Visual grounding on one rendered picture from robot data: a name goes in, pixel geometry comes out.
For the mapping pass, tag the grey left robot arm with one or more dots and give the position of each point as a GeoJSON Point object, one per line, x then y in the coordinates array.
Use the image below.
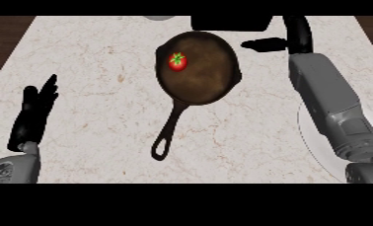
{"type": "Point", "coordinates": [20, 167]}

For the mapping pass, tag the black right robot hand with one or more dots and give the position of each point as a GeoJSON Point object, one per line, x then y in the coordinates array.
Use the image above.
{"type": "Point", "coordinates": [297, 36]}

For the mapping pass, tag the grey round object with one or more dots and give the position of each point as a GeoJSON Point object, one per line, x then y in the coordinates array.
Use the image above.
{"type": "Point", "coordinates": [160, 17]}

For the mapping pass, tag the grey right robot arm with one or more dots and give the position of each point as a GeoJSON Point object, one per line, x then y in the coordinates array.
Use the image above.
{"type": "Point", "coordinates": [331, 105]}

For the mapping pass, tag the red tomato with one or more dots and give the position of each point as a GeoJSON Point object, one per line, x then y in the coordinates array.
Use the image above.
{"type": "Point", "coordinates": [178, 61]}

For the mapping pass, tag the black appliance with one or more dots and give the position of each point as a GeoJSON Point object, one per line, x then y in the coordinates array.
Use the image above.
{"type": "Point", "coordinates": [231, 22]}

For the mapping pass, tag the white plate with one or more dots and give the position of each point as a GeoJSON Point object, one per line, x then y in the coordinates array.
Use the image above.
{"type": "Point", "coordinates": [316, 137]}

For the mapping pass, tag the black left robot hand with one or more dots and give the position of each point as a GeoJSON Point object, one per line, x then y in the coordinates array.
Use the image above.
{"type": "Point", "coordinates": [30, 118]}

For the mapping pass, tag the dark cast iron pan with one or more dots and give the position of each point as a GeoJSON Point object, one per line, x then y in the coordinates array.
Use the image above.
{"type": "Point", "coordinates": [197, 68]}

